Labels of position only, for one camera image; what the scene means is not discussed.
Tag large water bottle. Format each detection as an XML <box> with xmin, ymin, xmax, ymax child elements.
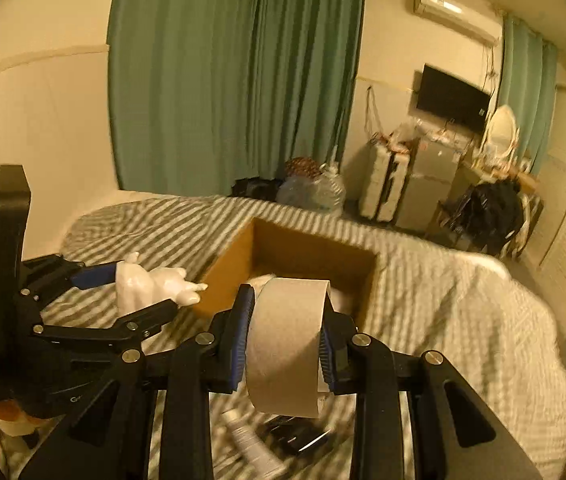
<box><xmin>311</xmin><ymin>162</ymin><xmax>346</xmax><ymax>218</ymax></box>

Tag cardboard tape roll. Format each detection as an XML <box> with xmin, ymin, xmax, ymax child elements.
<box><xmin>245</xmin><ymin>278</ymin><xmax>330</xmax><ymax>418</ymax></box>

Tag green curtain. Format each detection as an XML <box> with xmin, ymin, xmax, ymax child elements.
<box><xmin>107</xmin><ymin>0</ymin><xmax>364</xmax><ymax>196</ymax></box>
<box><xmin>498</xmin><ymin>14</ymin><xmax>558</xmax><ymax>176</ymax></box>

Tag white air conditioner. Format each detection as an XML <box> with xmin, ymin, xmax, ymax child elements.
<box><xmin>413</xmin><ymin>0</ymin><xmax>502</xmax><ymax>46</ymax></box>

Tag white oval mirror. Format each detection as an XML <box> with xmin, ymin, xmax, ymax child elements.
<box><xmin>481</xmin><ymin>105</ymin><xmax>519</xmax><ymax>162</ymax></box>

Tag brown cardboard box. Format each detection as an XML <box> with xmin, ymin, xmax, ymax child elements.
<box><xmin>194</xmin><ymin>218</ymin><xmax>378</xmax><ymax>327</ymax></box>

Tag black backpack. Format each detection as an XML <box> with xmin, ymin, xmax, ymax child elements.
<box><xmin>453</xmin><ymin>178</ymin><xmax>525</xmax><ymax>257</ymax></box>

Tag white suitcase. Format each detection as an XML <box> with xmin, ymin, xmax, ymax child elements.
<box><xmin>359</xmin><ymin>143</ymin><xmax>410</xmax><ymax>223</ymax></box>

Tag wooden dresser table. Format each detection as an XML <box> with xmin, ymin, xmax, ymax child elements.
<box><xmin>458</xmin><ymin>162</ymin><xmax>540</xmax><ymax>195</ymax></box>

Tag brown patterned bag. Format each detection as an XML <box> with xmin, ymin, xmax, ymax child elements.
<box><xmin>284</xmin><ymin>157</ymin><xmax>321</xmax><ymax>180</ymax></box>

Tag white tube with barcode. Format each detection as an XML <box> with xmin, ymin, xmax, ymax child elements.
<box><xmin>221</xmin><ymin>410</ymin><xmax>286</xmax><ymax>479</ymax></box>

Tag wall mounted television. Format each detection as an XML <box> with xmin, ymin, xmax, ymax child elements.
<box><xmin>416</xmin><ymin>64</ymin><xmax>491</xmax><ymax>134</ymax></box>

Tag silver mini fridge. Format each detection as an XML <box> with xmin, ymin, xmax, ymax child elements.
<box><xmin>394</xmin><ymin>138</ymin><xmax>461</xmax><ymax>232</ymax></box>

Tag checkered bed cover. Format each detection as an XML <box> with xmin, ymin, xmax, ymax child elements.
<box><xmin>42</xmin><ymin>196</ymin><xmax>566</xmax><ymax>479</ymax></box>

